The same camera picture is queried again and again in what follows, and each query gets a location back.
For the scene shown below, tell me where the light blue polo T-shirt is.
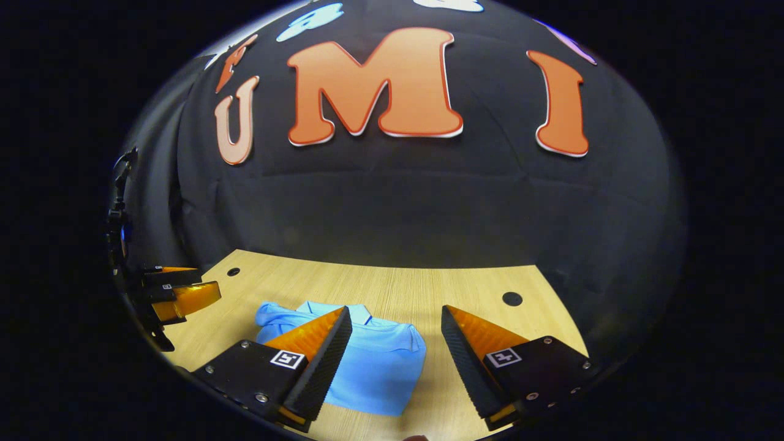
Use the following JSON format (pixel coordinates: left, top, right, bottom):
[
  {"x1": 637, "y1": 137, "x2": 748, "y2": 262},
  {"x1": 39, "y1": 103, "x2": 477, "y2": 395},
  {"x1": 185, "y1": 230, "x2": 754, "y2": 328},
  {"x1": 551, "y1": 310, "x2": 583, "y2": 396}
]
[{"x1": 255, "y1": 300, "x2": 428, "y2": 417}]

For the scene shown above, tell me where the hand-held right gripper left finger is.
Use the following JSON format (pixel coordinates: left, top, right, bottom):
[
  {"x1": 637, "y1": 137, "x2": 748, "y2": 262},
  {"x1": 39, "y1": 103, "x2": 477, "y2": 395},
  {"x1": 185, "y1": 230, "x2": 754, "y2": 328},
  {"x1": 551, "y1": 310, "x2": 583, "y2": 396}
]
[{"x1": 191, "y1": 305, "x2": 354, "y2": 432}]

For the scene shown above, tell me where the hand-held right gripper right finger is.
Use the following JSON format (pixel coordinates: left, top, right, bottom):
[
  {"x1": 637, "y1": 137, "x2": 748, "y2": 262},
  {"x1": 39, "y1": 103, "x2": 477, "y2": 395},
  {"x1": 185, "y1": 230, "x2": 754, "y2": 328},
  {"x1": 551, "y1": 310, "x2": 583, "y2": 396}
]
[{"x1": 441, "y1": 304, "x2": 595, "y2": 431}]

